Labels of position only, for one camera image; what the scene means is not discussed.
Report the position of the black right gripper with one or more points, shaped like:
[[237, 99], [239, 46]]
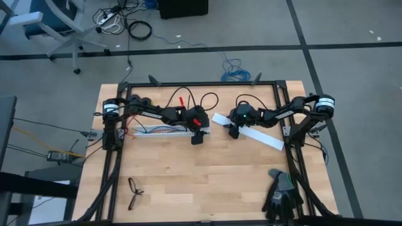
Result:
[[246, 116]]

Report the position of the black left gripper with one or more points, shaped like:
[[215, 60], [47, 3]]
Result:
[[198, 120]]

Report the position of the white duct cover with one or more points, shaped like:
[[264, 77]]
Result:
[[267, 141]]

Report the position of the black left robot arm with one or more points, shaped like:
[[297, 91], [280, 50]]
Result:
[[150, 113]]

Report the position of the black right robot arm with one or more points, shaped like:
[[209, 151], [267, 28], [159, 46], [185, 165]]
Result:
[[282, 114]]

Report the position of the black eyeglasses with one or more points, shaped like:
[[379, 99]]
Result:
[[138, 192]]

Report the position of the black grey work glove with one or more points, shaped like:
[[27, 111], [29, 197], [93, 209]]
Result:
[[281, 202]]

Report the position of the black box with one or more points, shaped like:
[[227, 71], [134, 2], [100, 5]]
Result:
[[182, 8]]

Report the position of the white power strip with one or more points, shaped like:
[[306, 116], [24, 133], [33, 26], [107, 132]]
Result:
[[108, 17]]

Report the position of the black power adapter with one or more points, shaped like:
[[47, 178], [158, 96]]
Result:
[[58, 156]]

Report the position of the white office chair blue seat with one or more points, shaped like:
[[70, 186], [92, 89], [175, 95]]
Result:
[[73, 39]]

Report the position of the black side table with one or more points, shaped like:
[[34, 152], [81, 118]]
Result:
[[31, 185]]

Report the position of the dark grey panel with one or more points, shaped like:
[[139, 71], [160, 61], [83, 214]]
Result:
[[7, 125]]

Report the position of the black aluminium table frame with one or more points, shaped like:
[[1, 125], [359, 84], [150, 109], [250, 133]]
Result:
[[220, 83]]

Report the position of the grey metal mounting bracket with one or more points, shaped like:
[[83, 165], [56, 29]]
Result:
[[317, 128], [91, 134]]

